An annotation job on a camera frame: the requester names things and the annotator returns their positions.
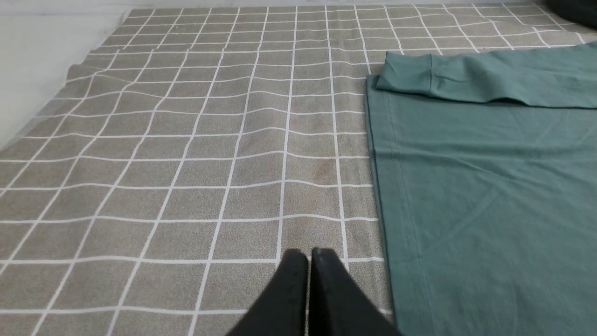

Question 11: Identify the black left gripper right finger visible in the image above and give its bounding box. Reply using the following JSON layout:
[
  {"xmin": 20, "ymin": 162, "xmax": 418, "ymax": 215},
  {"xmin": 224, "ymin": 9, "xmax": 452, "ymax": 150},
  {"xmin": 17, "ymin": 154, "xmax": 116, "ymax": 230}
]
[{"xmin": 308, "ymin": 247, "xmax": 401, "ymax": 336}]

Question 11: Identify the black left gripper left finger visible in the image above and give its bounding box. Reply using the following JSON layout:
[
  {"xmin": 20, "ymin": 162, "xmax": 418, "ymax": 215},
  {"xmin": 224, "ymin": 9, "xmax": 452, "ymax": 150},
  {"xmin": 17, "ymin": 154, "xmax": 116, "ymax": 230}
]
[{"xmin": 228, "ymin": 249, "xmax": 309, "ymax": 336}]

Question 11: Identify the green long-sleeve top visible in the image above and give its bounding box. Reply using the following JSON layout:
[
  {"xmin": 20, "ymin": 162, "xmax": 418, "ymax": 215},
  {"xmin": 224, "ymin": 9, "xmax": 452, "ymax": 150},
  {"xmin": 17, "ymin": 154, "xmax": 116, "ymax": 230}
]
[{"xmin": 365, "ymin": 41, "xmax": 597, "ymax": 336}]

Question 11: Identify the grey checked tablecloth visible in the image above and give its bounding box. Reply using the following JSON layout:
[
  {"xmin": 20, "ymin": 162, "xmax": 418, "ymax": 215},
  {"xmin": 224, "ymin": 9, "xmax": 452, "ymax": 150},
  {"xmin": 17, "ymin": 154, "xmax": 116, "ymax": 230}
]
[{"xmin": 0, "ymin": 3, "xmax": 596, "ymax": 336}]

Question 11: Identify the black garment under white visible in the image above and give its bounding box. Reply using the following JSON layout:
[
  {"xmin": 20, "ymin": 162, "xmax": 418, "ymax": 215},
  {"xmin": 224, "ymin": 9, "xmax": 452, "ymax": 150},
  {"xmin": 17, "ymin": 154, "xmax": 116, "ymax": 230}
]
[{"xmin": 546, "ymin": 0, "xmax": 597, "ymax": 28}]

